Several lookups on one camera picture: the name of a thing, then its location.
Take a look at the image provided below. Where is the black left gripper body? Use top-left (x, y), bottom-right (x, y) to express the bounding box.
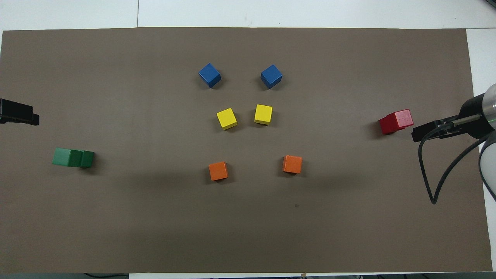
top-left (0, 99), bottom-right (33, 124)

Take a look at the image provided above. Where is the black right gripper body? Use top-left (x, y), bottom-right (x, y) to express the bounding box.
top-left (438, 93), bottom-right (496, 138)

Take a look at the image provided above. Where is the red wooden cube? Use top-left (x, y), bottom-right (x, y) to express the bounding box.
top-left (387, 109), bottom-right (414, 130)
top-left (379, 115), bottom-right (405, 135)

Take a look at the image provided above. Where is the green wooden cube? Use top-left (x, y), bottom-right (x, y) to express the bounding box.
top-left (52, 148), bottom-right (84, 167)
top-left (70, 150), bottom-right (95, 168)

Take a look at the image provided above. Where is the orange wooden cube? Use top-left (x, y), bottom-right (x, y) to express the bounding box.
top-left (282, 155), bottom-right (303, 174)
top-left (208, 161), bottom-right (229, 181)

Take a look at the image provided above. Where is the brown paper table mat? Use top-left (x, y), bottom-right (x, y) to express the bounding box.
top-left (0, 27), bottom-right (493, 274)

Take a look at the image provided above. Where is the yellow wooden cube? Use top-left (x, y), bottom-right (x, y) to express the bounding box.
top-left (254, 104), bottom-right (273, 125)
top-left (216, 108), bottom-right (238, 130)

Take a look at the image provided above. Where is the blue wooden cube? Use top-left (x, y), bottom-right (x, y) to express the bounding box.
top-left (198, 63), bottom-right (222, 88)
top-left (260, 64), bottom-right (283, 89)

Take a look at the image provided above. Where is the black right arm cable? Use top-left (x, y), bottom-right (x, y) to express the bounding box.
top-left (418, 124), bottom-right (493, 205)

